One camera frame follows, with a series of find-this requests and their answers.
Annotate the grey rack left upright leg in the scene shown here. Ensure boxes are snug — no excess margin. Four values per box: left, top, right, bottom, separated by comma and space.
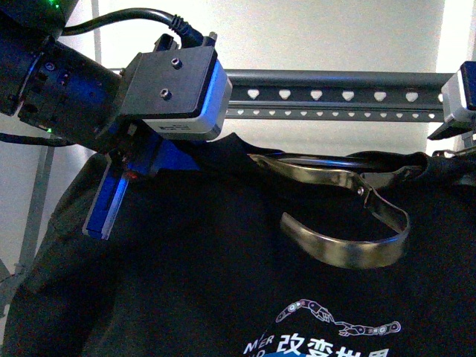
1, 147, 54, 318

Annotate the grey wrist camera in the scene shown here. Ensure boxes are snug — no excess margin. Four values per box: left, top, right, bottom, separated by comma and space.
428, 61, 475, 141
118, 37, 233, 141

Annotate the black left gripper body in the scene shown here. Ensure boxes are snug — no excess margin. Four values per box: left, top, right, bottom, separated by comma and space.
97, 120, 197, 178

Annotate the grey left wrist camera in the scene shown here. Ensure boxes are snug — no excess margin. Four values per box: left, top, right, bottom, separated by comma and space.
118, 37, 233, 141

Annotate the grey perforated rack rail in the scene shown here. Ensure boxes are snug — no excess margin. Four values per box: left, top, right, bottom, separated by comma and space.
226, 109, 444, 123
227, 69, 451, 112

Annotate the grey perforated front rack rail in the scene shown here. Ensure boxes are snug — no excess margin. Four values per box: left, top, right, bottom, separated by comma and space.
227, 69, 451, 112

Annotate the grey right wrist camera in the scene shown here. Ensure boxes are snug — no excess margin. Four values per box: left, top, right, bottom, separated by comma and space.
428, 61, 475, 141

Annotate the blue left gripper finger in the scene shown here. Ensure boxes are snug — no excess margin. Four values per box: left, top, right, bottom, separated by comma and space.
83, 151, 129, 240

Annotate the black camera cable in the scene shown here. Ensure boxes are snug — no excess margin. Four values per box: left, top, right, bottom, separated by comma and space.
59, 7, 205, 45

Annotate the black printed t-shirt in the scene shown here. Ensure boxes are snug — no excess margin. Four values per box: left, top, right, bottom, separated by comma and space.
1, 134, 475, 356

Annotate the grey perforated rear rack rail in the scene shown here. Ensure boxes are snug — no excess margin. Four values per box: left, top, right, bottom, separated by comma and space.
226, 109, 444, 123

